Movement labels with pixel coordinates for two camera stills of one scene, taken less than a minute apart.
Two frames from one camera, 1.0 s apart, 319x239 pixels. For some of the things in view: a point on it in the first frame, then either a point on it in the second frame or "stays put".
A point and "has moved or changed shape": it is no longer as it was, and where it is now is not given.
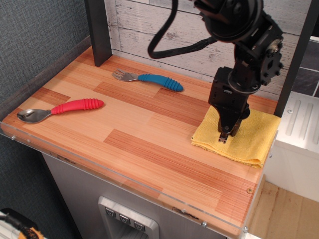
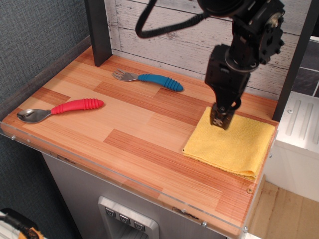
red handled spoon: x=34 y=116 stays put
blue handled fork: x=162 y=80 stays put
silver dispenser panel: x=121 y=222 stays put
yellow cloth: x=252 y=144 has moved or changed shape
